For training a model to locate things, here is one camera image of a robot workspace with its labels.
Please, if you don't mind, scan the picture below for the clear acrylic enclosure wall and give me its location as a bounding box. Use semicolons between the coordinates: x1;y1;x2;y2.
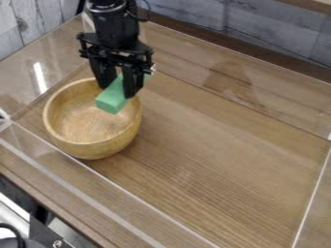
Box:
0;17;331;248

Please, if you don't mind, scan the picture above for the black metal bracket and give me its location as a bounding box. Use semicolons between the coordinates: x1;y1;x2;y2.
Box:
28;216;64;248

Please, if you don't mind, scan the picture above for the green rectangular block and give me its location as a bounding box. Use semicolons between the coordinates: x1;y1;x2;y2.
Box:
94;75;128;114

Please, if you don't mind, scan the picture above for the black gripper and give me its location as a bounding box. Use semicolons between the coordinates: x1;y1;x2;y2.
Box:
76;6;153;99

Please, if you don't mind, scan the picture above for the wooden bowl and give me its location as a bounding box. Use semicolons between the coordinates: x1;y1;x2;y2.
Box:
42;77;142;160

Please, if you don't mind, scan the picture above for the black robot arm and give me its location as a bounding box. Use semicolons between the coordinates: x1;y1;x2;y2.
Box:
76;0;153;99

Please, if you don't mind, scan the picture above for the black cable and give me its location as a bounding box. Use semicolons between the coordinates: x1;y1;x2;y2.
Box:
0;223;26;248

